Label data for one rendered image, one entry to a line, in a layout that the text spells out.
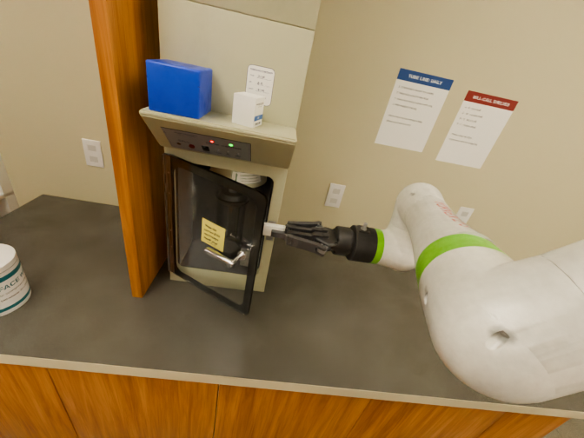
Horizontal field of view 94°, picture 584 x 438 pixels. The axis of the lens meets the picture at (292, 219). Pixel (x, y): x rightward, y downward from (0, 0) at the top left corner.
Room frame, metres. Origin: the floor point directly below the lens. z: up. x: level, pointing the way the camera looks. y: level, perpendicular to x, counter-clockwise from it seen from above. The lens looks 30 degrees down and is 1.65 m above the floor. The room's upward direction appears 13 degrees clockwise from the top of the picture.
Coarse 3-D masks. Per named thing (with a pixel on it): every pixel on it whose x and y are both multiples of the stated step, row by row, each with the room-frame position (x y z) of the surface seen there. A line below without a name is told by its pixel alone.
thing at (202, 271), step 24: (192, 168) 0.60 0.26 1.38; (192, 192) 0.60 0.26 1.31; (216, 192) 0.58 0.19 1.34; (240, 192) 0.55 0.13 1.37; (192, 216) 0.60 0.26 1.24; (216, 216) 0.58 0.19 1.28; (240, 216) 0.55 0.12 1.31; (264, 216) 0.53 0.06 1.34; (192, 240) 0.60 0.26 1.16; (240, 240) 0.55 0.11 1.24; (192, 264) 0.60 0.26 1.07; (216, 264) 0.57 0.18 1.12; (240, 264) 0.54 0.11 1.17; (216, 288) 0.57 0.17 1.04; (240, 288) 0.54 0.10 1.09; (240, 312) 0.54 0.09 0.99
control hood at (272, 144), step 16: (144, 112) 0.54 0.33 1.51; (160, 112) 0.55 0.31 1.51; (160, 128) 0.57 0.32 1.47; (176, 128) 0.56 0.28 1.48; (192, 128) 0.56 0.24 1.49; (208, 128) 0.55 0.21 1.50; (224, 128) 0.56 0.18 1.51; (240, 128) 0.57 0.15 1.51; (256, 128) 0.60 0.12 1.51; (272, 128) 0.63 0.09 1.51; (288, 128) 0.66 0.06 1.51; (160, 144) 0.62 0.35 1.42; (256, 144) 0.58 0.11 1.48; (272, 144) 0.58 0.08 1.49; (288, 144) 0.58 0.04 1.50; (240, 160) 0.65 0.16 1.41; (256, 160) 0.64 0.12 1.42; (272, 160) 0.63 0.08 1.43; (288, 160) 0.63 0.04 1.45
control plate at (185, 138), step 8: (168, 128) 0.56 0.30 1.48; (168, 136) 0.59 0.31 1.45; (176, 136) 0.58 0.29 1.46; (184, 136) 0.58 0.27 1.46; (192, 136) 0.58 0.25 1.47; (200, 136) 0.58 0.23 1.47; (208, 136) 0.57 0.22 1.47; (176, 144) 0.61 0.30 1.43; (184, 144) 0.61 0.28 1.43; (192, 144) 0.60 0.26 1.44; (200, 144) 0.60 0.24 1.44; (208, 144) 0.60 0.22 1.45; (216, 144) 0.60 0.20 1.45; (224, 144) 0.59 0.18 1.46; (240, 144) 0.59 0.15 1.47; (248, 144) 0.59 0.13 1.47; (208, 152) 0.63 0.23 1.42; (216, 152) 0.62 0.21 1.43; (224, 152) 0.62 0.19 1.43; (232, 152) 0.62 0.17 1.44; (240, 152) 0.61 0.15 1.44; (248, 152) 0.61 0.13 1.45; (248, 160) 0.64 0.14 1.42
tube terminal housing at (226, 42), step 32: (160, 0) 0.65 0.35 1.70; (160, 32) 0.65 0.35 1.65; (192, 32) 0.66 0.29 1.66; (224, 32) 0.67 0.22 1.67; (256, 32) 0.67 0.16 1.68; (288, 32) 0.68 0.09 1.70; (224, 64) 0.67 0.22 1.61; (256, 64) 0.67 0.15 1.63; (288, 64) 0.68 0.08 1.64; (224, 96) 0.67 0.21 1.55; (288, 96) 0.68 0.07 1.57; (192, 160) 0.66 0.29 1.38; (224, 160) 0.67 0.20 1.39; (256, 288) 0.68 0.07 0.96
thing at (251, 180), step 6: (210, 168) 0.74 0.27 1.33; (216, 168) 0.71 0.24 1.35; (222, 174) 0.70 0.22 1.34; (228, 174) 0.69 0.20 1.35; (234, 174) 0.70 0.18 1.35; (240, 174) 0.70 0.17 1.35; (246, 174) 0.71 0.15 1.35; (252, 174) 0.72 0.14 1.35; (234, 180) 0.69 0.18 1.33; (240, 180) 0.69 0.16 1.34; (246, 180) 0.70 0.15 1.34; (252, 180) 0.71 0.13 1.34; (258, 180) 0.73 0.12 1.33; (264, 180) 0.76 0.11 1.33; (252, 186) 0.71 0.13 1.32; (258, 186) 0.72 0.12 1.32
